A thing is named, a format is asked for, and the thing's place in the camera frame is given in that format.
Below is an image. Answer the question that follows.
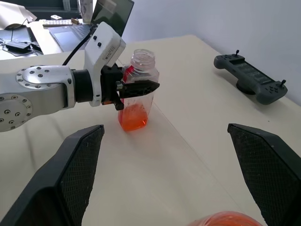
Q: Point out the dark grey laptop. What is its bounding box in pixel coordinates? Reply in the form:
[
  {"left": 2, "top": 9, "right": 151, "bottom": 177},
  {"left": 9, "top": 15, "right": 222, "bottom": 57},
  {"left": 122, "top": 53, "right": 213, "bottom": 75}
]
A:
[{"left": 48, "top": 0, "right": 135, "bottom": 53}]

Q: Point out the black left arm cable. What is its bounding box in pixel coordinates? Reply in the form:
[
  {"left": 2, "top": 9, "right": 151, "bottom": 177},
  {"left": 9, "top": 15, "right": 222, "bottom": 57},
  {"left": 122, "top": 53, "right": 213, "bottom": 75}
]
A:
[{"left": 62, "top": 24, "right": 98, "bottom": 66}]

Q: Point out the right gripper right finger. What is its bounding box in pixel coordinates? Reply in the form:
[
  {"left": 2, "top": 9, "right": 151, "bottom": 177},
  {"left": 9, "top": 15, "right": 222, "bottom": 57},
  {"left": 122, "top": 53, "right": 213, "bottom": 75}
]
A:
[{"left": 227, "top": 123, "right": 301, "bottom": 226}]

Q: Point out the long white paper strip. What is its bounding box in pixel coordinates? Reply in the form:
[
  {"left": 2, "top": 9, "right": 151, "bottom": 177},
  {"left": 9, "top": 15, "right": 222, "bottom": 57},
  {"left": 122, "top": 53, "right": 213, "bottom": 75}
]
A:
[{"left": 42, "top": 19, "right": 73, "bottom": 26}]

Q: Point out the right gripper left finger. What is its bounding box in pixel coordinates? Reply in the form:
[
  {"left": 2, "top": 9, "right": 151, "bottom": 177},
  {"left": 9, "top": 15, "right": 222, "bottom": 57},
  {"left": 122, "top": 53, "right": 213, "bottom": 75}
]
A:
[{"left": 0, "top": 124, "right": 105, "bottom": 226}]

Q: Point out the clear bottle with orange drink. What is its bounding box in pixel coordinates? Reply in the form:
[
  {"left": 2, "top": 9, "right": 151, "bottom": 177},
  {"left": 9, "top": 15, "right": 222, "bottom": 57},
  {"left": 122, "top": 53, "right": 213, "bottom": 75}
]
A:
[{"left": 117, "top": 48, "right": 160, "bottom": 132}]

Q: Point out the black power adapter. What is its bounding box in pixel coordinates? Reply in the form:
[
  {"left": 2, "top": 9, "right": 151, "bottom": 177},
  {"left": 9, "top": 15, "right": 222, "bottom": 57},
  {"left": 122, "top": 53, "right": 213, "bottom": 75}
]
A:
[{"left": 5, "top": 40, "right": 32, "bottom": 51}]

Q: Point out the grey handheld remote controller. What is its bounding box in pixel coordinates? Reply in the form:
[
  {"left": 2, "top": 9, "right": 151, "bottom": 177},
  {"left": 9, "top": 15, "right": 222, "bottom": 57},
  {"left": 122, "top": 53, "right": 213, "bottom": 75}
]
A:
[{"left": 213, "top": 49, "right": 288, "bottom": 105}]

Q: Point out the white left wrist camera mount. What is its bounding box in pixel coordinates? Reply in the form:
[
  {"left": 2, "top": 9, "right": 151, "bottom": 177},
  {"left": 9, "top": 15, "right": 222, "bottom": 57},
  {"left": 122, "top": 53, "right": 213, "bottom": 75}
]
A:
[{"left": 84, "top": 21, "right": 127, "bottom": 107}]

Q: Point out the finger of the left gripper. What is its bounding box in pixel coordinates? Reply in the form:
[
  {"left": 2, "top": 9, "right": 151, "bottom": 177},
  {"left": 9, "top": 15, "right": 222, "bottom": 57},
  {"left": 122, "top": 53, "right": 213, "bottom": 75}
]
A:
[{"left": 117, "top": 79, "right": 161, "bottom": 99}]

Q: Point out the white patterned mug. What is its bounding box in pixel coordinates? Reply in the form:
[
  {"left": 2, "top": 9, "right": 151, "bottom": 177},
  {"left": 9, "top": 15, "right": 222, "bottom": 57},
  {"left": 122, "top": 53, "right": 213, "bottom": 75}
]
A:
[{"left": 79, "top": 0, "right": 97, "bottom": 24}]

